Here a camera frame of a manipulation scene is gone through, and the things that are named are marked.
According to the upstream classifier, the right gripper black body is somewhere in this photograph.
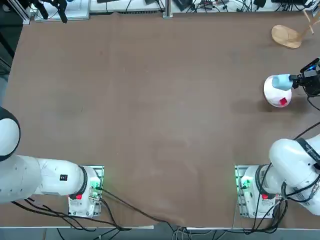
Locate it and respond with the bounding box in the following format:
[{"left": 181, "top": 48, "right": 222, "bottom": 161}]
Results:
[{"left": 298, "top": 70, "right": 320, "bottom": 98}]

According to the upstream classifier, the blue plastic cup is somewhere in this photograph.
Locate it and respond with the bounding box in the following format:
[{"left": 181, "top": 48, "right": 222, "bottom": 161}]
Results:
[{"left": 271, "top": 73, "right": 293, "bottom": 91}]

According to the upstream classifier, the pink round plate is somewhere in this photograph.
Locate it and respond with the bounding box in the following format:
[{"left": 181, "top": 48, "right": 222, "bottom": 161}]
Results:
[{"left": 263, "top": 75, "right": 293, "bottom": 109}]

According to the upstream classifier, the wooden cup rack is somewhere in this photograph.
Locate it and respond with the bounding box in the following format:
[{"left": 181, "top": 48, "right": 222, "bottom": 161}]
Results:
[{"left": 271, "top": 9, "right": 320, "bottom": 50}]

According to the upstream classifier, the aluminium profile beam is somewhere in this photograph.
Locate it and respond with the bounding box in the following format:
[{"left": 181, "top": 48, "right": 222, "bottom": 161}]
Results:
[{"left": 9, "top": 0, "right": 31, "bottom": 25}]

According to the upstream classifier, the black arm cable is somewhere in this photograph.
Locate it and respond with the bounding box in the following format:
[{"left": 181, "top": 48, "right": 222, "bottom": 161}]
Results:
[
  {"left": 303, "top": 84, "right": 320, "bottom": 111},
  {"left": 292, "top": 122, "right": 320, "bottom": 141}
]

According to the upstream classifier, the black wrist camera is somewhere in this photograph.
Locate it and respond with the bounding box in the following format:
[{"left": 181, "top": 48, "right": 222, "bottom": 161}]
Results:
[{"left": 299, "top": 57, "right": 320, "bottom": 74}]

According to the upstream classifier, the aluminium profile post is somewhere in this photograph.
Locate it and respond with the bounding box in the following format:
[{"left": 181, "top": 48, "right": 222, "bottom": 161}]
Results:
[{"left": 162, "top": 0, "right": 174, "bottom": 19}]

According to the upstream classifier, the black base cable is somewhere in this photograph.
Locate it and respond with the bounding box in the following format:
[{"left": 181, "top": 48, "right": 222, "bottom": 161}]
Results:
[{"left": 99, "top": 187, "right": 187, "bottom": 227}]

